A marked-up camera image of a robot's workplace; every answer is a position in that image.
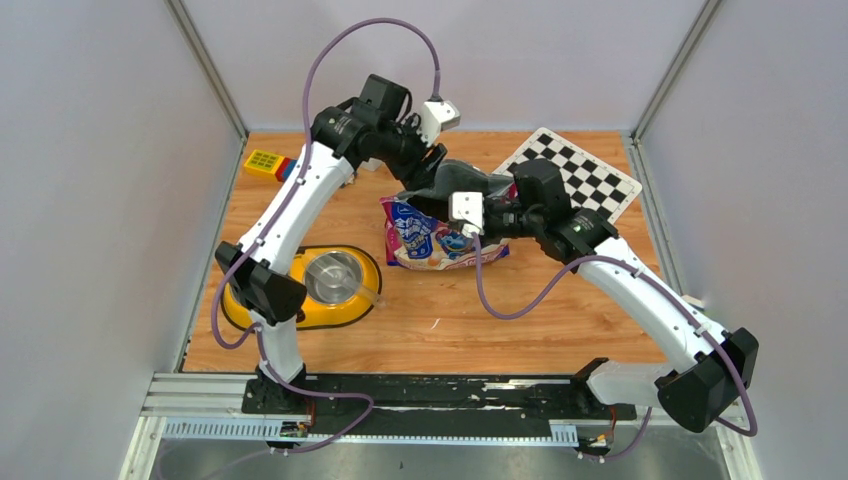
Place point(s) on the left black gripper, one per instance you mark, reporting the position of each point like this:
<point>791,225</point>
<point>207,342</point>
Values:
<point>418,176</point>

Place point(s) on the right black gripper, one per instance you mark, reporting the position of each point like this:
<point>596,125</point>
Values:
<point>493,202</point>

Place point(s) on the colourful pet food bag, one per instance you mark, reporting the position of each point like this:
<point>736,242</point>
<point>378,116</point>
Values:
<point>418,235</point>

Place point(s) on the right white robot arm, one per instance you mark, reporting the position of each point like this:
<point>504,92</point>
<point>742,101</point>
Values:
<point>707,369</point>

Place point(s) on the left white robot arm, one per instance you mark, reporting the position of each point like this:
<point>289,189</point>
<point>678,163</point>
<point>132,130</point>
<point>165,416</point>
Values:
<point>372,125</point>

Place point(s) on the yellow double pet bowl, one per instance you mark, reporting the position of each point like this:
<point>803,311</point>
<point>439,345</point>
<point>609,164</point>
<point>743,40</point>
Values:
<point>337,285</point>

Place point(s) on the white small box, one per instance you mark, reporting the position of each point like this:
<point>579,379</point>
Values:
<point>371,165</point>

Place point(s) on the black white checkerboard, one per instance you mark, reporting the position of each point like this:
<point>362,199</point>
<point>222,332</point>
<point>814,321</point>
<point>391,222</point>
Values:
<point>590,182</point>

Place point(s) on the yellow blue red toy block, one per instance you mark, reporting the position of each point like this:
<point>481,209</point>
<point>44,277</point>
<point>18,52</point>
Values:
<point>268,165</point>

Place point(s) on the stacked coloured blocks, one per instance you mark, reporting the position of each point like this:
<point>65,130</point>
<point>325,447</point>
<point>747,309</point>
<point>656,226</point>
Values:
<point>694,302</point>

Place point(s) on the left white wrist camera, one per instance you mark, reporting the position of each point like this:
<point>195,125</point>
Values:
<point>436,117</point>

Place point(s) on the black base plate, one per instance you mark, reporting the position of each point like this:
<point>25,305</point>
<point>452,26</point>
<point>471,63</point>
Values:
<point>447,406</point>

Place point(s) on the aluminium rail frame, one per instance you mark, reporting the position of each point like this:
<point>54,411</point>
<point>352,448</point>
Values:
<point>192,427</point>

